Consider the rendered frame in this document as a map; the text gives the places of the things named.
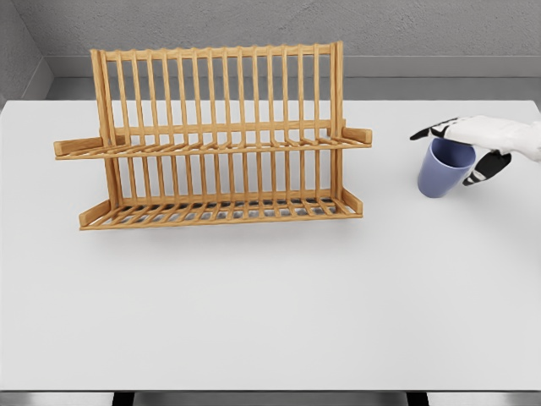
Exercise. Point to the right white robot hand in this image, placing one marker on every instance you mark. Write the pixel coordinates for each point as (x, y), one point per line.
(477, 133)

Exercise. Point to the blue cup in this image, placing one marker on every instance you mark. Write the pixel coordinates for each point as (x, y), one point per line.
(439, 179)

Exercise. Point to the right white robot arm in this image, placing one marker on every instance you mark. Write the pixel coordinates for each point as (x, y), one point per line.
(537, 141)

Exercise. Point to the wooden two-tier dish rack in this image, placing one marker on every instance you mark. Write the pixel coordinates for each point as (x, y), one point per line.
(220, 144)

